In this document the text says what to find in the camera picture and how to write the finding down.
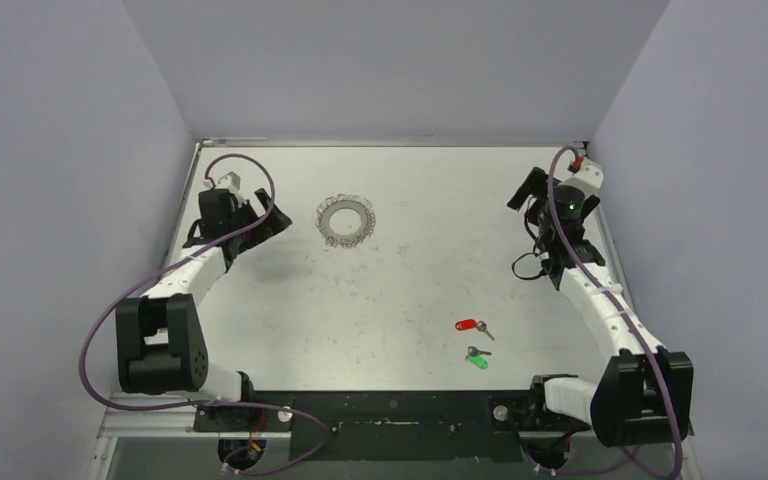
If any key with red tag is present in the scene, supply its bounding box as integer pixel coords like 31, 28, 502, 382
454, 319, 495, 341

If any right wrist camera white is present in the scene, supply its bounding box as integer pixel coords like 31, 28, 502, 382
561, 157, 604, 197

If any silver keyring disc with rings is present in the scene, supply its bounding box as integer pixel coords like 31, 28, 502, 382
315, 194, 376, 248

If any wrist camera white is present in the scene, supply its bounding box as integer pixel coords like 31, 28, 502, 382
216, 172, 241, 196
561, 157, 604, 197

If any aluminium frame rail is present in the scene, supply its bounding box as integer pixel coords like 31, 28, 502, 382
98, 405, 196, 438

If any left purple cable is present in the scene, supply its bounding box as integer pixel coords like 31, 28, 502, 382
78, 153, 330, 478

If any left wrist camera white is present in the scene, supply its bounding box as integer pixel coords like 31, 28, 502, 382
216, 172, 241, 196

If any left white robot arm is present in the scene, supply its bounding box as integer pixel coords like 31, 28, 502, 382
115, 187, 292, 431

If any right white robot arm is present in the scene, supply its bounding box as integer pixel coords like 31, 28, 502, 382
507, 166, 694, 447

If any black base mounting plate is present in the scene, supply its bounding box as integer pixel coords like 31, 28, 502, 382
193, 390, 589, 463

